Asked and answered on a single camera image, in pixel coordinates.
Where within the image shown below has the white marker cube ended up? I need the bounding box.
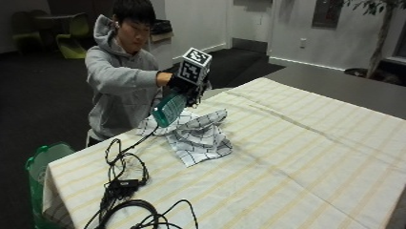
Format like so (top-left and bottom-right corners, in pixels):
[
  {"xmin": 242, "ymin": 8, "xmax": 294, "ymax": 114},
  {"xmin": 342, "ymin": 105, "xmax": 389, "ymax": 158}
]
[{"xmin": 176, "ymin": 47, "xmax": 213, "ymax": 87}]

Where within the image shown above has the white black checked cloth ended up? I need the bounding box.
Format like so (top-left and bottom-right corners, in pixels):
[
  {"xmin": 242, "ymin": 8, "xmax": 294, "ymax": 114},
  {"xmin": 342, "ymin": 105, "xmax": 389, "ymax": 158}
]
[{"xmin": 136, "ymin": 108, "xmax": 234, "ymax": 168}]

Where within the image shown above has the the person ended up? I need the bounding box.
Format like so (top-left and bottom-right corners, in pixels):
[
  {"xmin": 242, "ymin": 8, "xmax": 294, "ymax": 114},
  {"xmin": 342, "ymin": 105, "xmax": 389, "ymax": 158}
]
[{"xmin": 84, "ymin": 0, "xmax": 176, "ymax": 148}]

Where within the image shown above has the cream striped tablecloth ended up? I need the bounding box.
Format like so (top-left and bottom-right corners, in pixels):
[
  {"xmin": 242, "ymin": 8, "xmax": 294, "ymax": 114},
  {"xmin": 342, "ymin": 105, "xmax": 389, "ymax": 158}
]
[{"xmin": 41, "ymin": 76, "xmax": 406, "ymax": 229}]

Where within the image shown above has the black adapter box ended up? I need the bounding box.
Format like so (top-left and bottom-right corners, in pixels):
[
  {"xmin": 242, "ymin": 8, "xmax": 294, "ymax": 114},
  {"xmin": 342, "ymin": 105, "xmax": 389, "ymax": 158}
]
[{"xmin": 107, "ymin": 178, "xmax": 141, "ymax": 193}]

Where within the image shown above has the lime green chair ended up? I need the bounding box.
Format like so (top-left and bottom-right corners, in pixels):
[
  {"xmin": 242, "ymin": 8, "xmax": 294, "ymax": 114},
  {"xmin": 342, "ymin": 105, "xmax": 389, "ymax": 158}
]
[
  {"xmin": 11, "ymin": 10, "xmax": 44, "ymax": 50},
  {"xmin": 55, "ymin": 12, "xmax": 92, "ymax": 60}
]

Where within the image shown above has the dark round table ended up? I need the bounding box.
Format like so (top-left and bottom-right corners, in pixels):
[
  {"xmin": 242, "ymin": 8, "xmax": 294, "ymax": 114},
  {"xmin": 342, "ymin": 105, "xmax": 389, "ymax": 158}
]
[{"xmin": 32, "ymin": 12, "xmax": 77, "ymax": 49}]

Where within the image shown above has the potted indoor tree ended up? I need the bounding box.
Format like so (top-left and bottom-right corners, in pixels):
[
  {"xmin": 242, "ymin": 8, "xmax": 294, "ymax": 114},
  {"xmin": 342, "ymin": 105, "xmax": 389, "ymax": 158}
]
[{"xmin": 342, "ymin": 0, "xmax": 406, "ymax": 86}]

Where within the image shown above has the thin black cable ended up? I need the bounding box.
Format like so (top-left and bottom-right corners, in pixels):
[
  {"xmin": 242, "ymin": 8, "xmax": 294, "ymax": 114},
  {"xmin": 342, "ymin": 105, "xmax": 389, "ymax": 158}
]
[{"xmin": 103, "ymin": 94, "xmax": 161, "ymax": 192}]

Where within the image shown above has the thick black cable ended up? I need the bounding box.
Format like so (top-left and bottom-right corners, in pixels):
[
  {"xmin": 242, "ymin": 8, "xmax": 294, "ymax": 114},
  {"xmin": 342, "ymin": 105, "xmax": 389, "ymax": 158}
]
[{"xmin": 83, "ymin": 189, "xmax": 201, "ymax": 229}]

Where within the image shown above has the dark wall panel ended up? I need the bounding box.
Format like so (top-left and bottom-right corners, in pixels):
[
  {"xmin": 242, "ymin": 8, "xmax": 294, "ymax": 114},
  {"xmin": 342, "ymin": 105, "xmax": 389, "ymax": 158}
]
[{"xmin": 312, "ymin": 0, "xmax": 345, "ymax": 30}]

